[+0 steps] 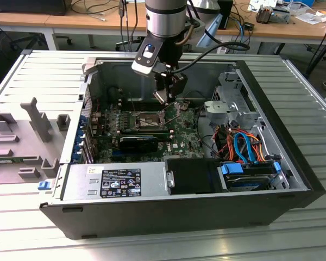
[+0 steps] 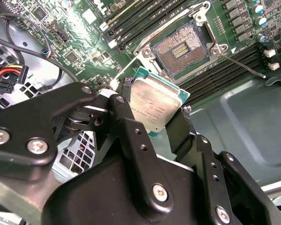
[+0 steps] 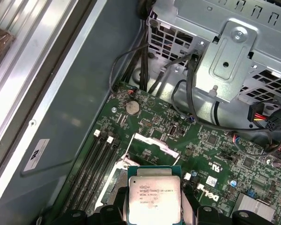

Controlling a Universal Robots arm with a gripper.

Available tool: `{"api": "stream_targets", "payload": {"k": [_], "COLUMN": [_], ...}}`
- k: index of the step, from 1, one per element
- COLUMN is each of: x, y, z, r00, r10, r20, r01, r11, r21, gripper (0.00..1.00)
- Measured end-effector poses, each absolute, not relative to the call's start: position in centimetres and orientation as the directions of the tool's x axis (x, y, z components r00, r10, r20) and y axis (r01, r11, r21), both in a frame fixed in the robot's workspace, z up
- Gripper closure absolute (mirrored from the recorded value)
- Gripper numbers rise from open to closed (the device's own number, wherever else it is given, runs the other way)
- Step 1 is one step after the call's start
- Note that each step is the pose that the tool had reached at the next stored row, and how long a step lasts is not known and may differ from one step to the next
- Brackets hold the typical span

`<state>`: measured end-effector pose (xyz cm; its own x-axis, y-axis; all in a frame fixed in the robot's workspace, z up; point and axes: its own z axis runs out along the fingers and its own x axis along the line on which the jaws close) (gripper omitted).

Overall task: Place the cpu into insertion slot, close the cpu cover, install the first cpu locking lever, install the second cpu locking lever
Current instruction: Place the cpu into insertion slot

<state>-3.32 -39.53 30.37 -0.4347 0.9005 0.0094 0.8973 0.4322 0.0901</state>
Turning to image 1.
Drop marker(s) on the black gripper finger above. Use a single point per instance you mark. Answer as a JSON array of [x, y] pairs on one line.
[[161, 84], [179, 85]]

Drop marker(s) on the silver CPU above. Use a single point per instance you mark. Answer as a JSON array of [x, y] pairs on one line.
[[160, 97]]

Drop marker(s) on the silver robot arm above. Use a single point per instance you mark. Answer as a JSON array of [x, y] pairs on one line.
[[165, 21]]

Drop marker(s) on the black RAM slot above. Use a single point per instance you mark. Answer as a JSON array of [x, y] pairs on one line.
[[141, 102], [144, 107]]

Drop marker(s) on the CPU socket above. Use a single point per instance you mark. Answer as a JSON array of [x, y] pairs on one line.
[[146, 116]]

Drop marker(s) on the black disk bay cover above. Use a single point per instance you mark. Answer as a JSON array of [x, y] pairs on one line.
[[190, 176]]

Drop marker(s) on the CPU cooler heatsink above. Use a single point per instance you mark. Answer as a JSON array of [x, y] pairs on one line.
[[263, 15]]

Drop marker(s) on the silver metal drive cage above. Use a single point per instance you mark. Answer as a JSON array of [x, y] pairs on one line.
[[220, 107]]

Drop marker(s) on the green motherboard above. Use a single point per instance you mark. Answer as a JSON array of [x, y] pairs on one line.
[[184, 136]]

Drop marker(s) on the white power strip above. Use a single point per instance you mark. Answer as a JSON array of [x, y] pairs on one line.
[[223, 50]]

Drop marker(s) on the green RAM stick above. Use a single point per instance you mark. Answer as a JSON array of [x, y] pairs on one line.
[[5, 161], [144, 132]]

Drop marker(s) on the black graphics card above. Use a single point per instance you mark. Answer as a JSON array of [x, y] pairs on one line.
[[138, 144]]

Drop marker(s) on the tall black box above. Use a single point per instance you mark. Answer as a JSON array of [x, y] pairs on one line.
[[226, 13]]

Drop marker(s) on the black power adapter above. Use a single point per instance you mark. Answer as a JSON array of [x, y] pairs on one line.
[[248, 26]]

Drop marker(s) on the wooden desk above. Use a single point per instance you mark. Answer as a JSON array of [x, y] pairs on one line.
[[78, 20]]

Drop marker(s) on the white printed cardboard box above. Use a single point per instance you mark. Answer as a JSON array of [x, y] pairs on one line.
[[260, 4]]

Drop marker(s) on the small grey device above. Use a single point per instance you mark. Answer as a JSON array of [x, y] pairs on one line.
[[281, 17]]

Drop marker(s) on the hard disk in blue carrier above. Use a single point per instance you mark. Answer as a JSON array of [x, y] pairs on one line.
[[247, 183]]

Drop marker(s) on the silver power supply unit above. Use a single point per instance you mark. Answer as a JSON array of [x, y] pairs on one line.
[[78, 179]]

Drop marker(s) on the black open PC case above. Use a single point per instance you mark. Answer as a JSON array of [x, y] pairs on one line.
[[152, 217]]

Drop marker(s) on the white paper sheet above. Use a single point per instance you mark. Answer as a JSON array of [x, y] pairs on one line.
[[309, 18]]

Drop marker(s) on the black office chair base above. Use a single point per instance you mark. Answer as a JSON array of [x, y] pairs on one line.
[[24, 40]]

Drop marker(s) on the grey parts rack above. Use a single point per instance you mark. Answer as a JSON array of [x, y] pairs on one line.
[[24, 130]]

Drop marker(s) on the black tripod stand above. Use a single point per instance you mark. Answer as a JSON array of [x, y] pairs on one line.
[[321, 51]]

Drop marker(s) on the black equipment box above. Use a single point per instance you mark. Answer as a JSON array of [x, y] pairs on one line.
[[27, 6]]

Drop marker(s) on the blue plastic latch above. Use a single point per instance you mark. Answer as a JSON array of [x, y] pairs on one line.
[[44, 185]]

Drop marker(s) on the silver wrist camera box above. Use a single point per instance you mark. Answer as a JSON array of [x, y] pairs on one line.
[[141, 66]]

